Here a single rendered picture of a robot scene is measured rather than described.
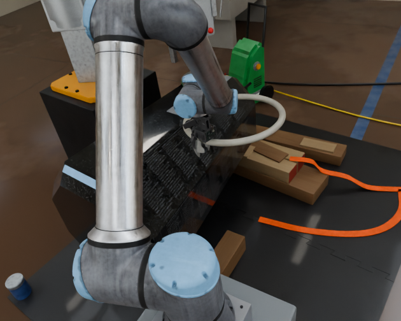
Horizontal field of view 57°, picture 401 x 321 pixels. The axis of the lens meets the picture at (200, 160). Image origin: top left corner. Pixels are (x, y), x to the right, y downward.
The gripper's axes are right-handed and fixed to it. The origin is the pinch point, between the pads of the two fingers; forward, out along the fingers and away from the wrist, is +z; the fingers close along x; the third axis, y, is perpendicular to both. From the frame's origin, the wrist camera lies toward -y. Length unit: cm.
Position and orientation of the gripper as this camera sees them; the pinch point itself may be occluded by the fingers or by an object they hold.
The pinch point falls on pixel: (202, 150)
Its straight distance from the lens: 169.3
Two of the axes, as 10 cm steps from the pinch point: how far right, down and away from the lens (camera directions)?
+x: 6.9, -4.9, 5.3
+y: 7.1, 3.2, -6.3
